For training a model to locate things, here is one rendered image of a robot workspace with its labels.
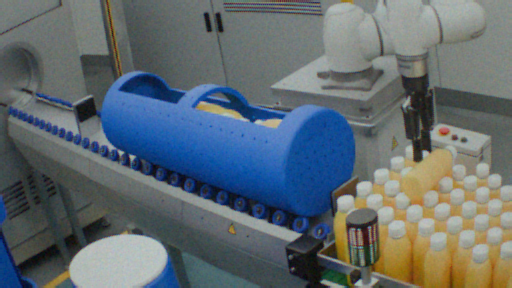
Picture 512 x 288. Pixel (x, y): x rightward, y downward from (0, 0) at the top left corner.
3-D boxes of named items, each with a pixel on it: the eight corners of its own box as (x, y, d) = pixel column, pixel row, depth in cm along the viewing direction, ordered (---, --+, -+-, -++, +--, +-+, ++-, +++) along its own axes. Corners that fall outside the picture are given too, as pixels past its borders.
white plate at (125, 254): (164, 227, 188) (165, 230, 188) (72, 242, 186) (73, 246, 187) (168, 283, 162) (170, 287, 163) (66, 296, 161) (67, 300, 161)
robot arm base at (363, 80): (328, 69, 261) (325, 55, 258) (385, 72, 250) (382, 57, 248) (308, 89, 247) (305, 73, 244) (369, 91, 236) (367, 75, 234)
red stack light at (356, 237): (361, 225, 139) (360, 208, 137) (386, 233, 134) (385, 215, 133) (340, 242, 135) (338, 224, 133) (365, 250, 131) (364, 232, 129)
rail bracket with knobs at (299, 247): (313, 261, 186) (308, 228, 182) (334, 268, 181) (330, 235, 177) (286, 280, 180) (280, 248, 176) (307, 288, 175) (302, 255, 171)
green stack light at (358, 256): (363, 246, 141) (361, 226, 139) (387, 253, 136) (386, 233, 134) (342, 262, 137) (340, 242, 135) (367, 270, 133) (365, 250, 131)
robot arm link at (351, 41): (323, 61, 252) (312, 3, 243) (372, 53, 253) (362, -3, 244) (333, 76, 238) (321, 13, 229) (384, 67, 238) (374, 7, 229)
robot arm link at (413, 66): (387, 53, 170) (391, 76, 172) (416, 59, 164) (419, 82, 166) (406, 43, 175) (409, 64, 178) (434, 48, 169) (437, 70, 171)
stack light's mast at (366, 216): (364, 270, 143) (359, 204, 137) (387, 277, 139) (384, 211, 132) (345, 286, 140) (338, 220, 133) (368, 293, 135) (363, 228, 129)
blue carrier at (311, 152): (172, 127, 268) (151, 57, 255) (363, 182, 206) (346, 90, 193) (114, 166, 253) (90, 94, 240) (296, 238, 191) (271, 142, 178)
